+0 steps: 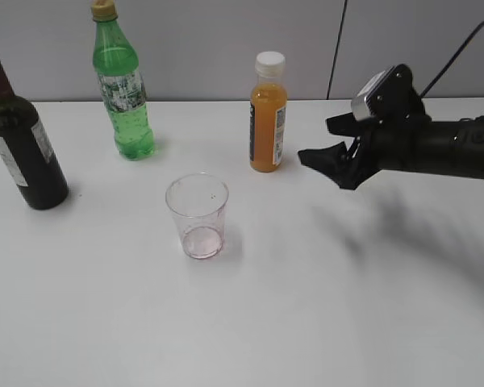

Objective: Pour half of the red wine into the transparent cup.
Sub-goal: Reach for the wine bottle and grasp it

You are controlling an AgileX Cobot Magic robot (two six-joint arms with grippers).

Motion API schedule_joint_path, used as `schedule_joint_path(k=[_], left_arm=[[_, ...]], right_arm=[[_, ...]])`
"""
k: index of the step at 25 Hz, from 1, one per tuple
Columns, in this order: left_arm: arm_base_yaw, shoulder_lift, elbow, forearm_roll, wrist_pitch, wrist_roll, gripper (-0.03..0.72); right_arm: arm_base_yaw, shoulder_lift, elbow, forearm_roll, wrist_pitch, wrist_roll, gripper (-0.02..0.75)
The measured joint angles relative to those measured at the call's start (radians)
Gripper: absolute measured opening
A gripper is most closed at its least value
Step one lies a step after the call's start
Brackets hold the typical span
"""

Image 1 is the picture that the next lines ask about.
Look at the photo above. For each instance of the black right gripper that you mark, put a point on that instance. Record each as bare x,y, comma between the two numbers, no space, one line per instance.
384,138

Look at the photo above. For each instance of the transparent plastic cup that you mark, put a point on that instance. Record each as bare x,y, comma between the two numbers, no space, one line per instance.
197,202

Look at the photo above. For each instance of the dark red wine bottle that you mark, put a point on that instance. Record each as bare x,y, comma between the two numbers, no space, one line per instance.
27,152

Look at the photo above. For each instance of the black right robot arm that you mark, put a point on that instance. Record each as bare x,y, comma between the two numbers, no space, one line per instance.
445,148

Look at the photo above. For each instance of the orange juice bottle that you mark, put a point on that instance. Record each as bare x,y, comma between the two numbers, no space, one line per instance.
267,113

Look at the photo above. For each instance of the green plastic soda bottle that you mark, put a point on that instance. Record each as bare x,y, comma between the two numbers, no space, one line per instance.
121,85

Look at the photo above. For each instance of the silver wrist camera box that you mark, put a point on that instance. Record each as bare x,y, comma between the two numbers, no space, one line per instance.
361,103

